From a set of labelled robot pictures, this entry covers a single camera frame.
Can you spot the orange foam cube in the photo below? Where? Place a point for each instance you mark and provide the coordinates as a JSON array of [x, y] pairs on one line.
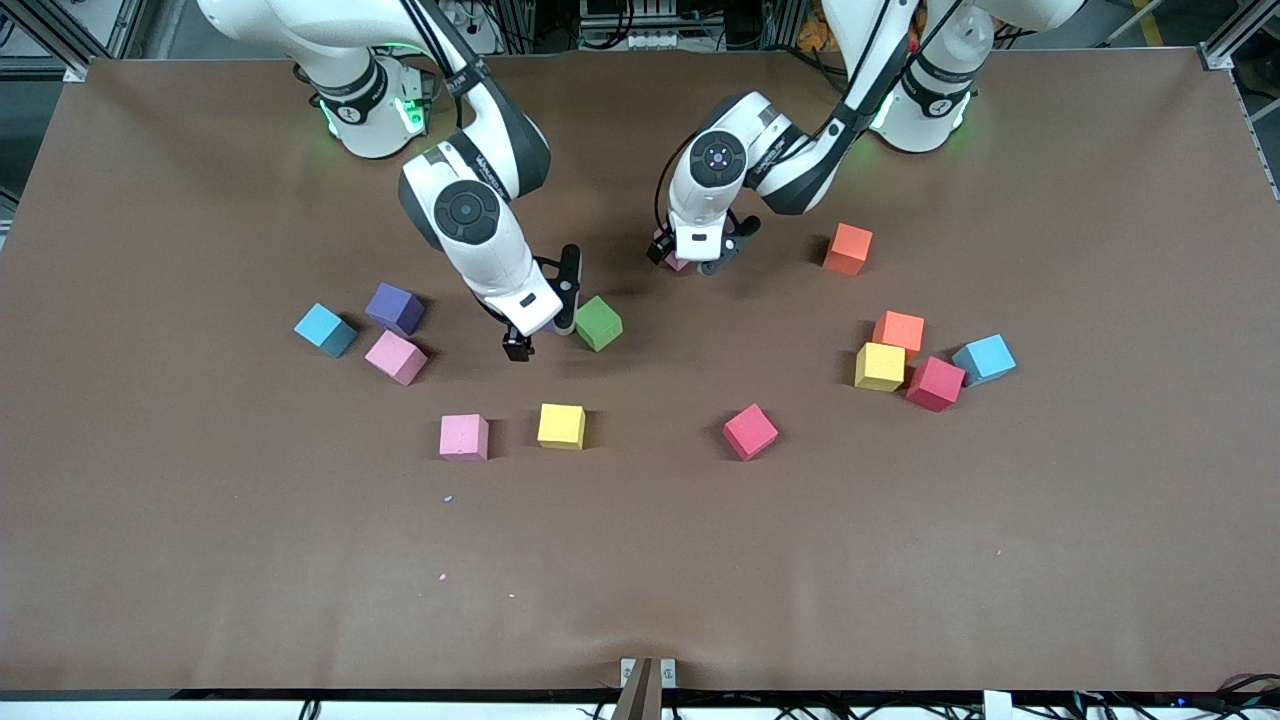
[[898, 332], [848, 249]]

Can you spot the small white bracket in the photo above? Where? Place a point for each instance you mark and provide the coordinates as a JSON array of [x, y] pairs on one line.
[[668, 673]]

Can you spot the aluminium frame post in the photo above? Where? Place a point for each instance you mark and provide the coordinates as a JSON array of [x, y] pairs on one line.
[[1225, 45], [72, 70]]

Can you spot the red foam cube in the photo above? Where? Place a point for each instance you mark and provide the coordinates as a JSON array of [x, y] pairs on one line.
[[750, 431], [935, 383]]

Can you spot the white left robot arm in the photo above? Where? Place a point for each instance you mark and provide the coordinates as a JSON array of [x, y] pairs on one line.
[[800, 165]]

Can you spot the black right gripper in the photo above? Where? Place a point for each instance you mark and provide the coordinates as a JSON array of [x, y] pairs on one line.
[[517, 346]]

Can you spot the white vented device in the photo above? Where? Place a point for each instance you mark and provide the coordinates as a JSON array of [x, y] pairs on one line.
[[625, 25]]

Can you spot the bag of orange objects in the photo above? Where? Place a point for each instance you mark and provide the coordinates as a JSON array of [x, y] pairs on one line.
[[812, 38]]

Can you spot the yellow foam cube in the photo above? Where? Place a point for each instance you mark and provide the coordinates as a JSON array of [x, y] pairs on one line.
[[880, 366], [561, 426]]

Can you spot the white power strip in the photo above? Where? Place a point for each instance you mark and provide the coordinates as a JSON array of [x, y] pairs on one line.
[[480, 40]]

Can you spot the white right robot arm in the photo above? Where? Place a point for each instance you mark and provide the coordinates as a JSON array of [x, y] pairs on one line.
[[480, 230]]

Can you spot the blue foam cube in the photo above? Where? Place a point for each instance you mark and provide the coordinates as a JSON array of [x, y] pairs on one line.
[[984, 359], [325, 330]]

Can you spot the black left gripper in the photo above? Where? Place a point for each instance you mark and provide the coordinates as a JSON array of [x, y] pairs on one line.
[[661, 250]]

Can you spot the pink foam cube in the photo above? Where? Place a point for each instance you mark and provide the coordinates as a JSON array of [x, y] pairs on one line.
[[464, 437], [396, 357], [678, 264]]

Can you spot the green foam cube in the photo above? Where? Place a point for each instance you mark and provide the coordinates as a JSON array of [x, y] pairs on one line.
[[600, 323]]

